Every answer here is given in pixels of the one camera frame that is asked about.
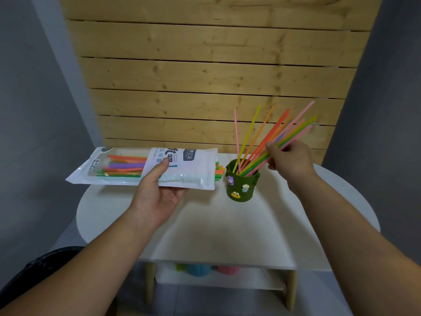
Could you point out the person's left hand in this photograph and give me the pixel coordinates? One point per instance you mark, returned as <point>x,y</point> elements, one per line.
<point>154,200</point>

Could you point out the person's right hand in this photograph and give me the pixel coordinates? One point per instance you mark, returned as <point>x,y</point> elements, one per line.
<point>296,164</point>

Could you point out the person's right thumb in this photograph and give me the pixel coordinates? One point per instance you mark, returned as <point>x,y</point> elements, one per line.
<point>272,163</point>

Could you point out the person's left thumb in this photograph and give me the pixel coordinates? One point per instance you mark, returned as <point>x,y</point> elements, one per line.
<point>158,171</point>

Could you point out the bunch of colourful straws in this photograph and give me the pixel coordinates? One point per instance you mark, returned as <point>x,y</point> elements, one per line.
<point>255,164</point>

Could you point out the white plastic straw bag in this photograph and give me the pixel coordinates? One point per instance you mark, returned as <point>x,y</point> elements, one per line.
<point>190,167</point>

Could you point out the person's left forearm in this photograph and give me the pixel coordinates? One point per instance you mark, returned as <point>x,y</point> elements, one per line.
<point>82,276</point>

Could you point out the person's right forearm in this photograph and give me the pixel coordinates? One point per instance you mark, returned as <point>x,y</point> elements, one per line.
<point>345,246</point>

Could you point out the orange drinking straw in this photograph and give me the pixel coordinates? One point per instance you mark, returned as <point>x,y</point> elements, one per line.
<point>257,134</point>

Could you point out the bundle of packed colourful straws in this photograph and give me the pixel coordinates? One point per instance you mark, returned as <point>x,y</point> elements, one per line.
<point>125,166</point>

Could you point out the yellow-green drinking straw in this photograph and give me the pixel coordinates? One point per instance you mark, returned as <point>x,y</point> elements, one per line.
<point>247,138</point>

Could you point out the green cup with cartoon stickers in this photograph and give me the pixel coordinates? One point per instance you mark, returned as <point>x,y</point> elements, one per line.
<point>241,194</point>

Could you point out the thin pink drinking straw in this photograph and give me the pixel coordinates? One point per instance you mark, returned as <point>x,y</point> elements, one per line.
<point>236,134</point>

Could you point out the white round table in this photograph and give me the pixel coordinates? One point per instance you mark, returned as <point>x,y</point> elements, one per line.
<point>230,233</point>

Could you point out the small green cup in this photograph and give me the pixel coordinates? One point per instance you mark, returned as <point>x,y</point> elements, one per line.
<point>181,267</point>

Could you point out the wooden plank panel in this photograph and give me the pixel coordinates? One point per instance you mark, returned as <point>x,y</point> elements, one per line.
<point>213,78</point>

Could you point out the wooden table leg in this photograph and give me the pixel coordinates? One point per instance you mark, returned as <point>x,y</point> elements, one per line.
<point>150,283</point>
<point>291,289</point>

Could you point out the pink cup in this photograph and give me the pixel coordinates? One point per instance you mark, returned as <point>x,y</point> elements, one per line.
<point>228,270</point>

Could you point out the white table shelf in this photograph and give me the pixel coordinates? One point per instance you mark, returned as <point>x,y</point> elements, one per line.
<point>250,281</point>

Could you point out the black bin bag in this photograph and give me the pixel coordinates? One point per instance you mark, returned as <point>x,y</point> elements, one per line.
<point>33,269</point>

